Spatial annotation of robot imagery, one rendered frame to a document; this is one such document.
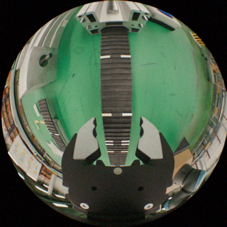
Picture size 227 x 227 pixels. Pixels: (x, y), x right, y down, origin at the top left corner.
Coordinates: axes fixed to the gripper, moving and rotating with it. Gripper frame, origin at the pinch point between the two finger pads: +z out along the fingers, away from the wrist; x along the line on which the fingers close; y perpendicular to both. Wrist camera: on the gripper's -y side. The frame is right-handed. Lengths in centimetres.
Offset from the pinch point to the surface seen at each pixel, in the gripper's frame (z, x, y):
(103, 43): 2.3, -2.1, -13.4
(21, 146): -34, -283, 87
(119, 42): 2.5, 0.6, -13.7
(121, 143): -0.2, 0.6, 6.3
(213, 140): -40, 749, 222
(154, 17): 0.1, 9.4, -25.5
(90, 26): 0.5, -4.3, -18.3
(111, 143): -0.1, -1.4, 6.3
